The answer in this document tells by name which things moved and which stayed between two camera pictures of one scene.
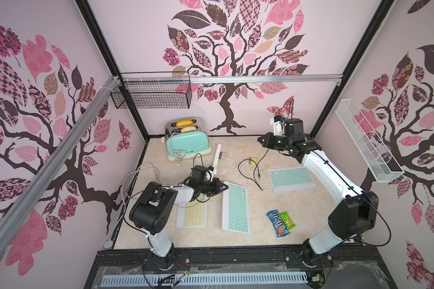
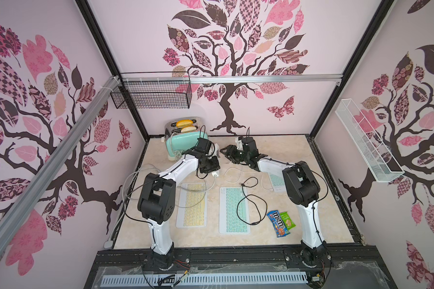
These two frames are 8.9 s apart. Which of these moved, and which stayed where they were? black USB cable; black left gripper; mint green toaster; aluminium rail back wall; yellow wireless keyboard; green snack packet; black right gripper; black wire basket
Moved: black USB cable; black left gripper; black right gripper
Stayed: aluminium rail back wall; black wire basket; yellow wireless keyboard; mint green toaster; green snack packet
